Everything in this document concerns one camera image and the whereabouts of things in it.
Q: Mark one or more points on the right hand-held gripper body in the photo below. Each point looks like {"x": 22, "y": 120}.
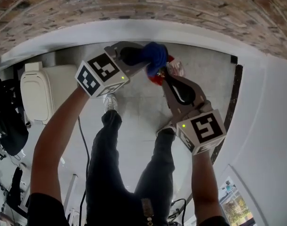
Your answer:
{"x": 204, "y": 128}

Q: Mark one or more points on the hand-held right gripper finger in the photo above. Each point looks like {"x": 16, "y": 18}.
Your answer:
{"x": 175, "y": 109}
{"x": 198, "y": 95}

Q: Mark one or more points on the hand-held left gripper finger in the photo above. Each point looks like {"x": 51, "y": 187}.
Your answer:
{"x": 115, "y": 48}
{"x": 131, "y": 69}

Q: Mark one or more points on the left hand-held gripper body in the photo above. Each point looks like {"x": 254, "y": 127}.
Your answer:
{"x": 101, "y": 67}

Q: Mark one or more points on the red fire extinguisher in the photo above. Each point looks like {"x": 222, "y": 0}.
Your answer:
{"x": 155, "y": 80}

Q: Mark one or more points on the blue cloth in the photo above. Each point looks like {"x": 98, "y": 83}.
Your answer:
{"x": 155, "y": 53}

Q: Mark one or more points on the red tag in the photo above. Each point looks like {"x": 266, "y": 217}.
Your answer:
{"x": 177, "y": 67}

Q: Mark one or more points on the person's right forearm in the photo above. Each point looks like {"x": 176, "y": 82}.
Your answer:
{"x": 204, "y": 185}

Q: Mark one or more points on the person's left forearm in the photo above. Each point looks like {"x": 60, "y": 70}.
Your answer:
{"x": 51, "y": 138}

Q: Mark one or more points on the black baseboard strip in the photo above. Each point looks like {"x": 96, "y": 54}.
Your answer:
{"x": 234, "y": 98}

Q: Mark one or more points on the person's left white sneaker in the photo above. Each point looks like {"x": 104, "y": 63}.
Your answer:
{"x": 110, "y": 102}

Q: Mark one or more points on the cream trash bin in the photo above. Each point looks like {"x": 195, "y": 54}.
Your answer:
{"x": 44, "y": 91}

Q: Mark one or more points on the person's black trousers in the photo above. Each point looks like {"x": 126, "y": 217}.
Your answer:
{"x": 106, "y": 161}

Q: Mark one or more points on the black office chair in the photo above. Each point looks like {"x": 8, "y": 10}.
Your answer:
{"x": 9, "y": 126}

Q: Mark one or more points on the person's black shirt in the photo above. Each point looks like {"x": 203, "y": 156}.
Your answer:
{"x": 44, "y": 211}

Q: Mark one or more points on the window with dark frame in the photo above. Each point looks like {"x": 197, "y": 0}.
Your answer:
{"x": 235, "y": 208}

